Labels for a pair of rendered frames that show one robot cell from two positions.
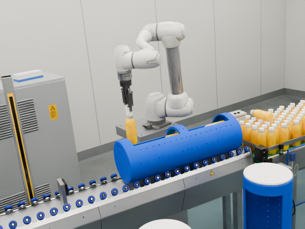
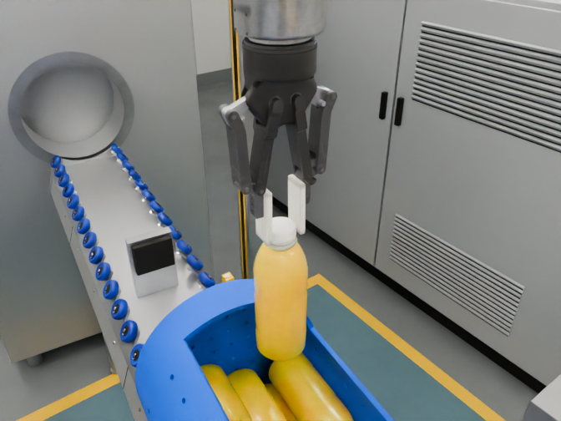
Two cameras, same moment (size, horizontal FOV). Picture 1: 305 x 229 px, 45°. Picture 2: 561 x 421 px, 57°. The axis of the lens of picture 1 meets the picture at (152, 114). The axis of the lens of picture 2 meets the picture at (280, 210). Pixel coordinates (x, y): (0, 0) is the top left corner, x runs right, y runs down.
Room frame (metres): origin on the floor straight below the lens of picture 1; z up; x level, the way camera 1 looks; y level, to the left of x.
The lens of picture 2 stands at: (2.22, -0.38, 1.73)
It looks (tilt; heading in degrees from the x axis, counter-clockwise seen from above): 32 degrees down; 87
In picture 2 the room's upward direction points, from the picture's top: straight up
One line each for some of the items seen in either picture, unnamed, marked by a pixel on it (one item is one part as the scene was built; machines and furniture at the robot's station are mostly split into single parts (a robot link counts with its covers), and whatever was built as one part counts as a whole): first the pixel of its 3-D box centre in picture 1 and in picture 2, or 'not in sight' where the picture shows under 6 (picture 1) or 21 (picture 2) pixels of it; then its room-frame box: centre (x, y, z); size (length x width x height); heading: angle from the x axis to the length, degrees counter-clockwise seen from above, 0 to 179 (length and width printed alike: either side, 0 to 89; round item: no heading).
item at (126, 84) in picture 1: (125, 87); (280, 81); (2.25, 0.15, 1.56); 0.08 x 0.07 x 0.09; 26
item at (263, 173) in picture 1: (267, 173); not in sight; (1.94, -0.65, 1.03); 0.28 x 0.28 x 0.01
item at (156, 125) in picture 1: (154, 122); not in sight; (2.86, -0.01, 1.10); 0.22 x 0.18 x 0.06; 135
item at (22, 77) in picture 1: (28, 76); not in sight; (3.43, 1.14, 1.48); 0.24 x 0.12 x 0.08; 131
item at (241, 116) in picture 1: (233, 119); not in sight; (2.92, -0.68, 1.05); 0.20 x 0.10 x 0.10; 116
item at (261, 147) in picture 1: (260, 153); not in sight; (2.40, -0.75, 0.95); 0.10 x 0.07 x 0.10; 26
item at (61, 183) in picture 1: (63, 192); (154, 264); (1.98, 0.58, 1.00); 0.10 x 0.04 x 0.15; 26
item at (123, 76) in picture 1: (124, 75); (279, 6); (2.25, 0.15, 1.63); 0.09 x 0.09 x 0.06
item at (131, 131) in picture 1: (130, 129); (280, 293); (2.25, 0.15, 1.27); 0.07 x 0.07 x 0.19
